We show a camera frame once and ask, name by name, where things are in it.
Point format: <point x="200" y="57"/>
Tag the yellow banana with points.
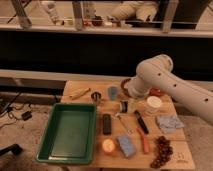
<point x="78" y="93"/>

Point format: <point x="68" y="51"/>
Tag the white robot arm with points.
<point x="155" y="72"/>

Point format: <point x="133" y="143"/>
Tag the blue plastic cup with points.
<point x="112" y="93"/>

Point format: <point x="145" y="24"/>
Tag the purple bowl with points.
<point x="124" y="89"/>

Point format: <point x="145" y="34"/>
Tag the small black round object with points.
<point x="96" y="96"/>

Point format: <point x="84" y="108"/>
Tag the black binder clip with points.
<point x="123" y="106"/>

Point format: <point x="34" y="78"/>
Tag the black remote control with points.
<point x="106" y="124"/>

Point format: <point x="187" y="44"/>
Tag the red bowl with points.
<point x="156" y="92"/>

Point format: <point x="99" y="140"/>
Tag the white lidded container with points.
<point x="153" y="104"/>

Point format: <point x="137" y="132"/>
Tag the metal spoon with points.
<point x="129" y="131"/>

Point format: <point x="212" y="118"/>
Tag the orange round fruit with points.
<point x="108" y="146"/>

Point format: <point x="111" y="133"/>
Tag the green plastic tray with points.
<point x="69" y="135"/>

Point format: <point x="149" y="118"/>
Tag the blue sponge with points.
<point x="126" y="145"/>

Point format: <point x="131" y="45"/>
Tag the blue folded cloth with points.
<point x="169" y="123"/>

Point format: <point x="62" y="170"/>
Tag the black power adapter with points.
<point x="27" y="115"/>

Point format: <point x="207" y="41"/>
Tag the bunch of dark grapes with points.
<point x="164" y="150"/>

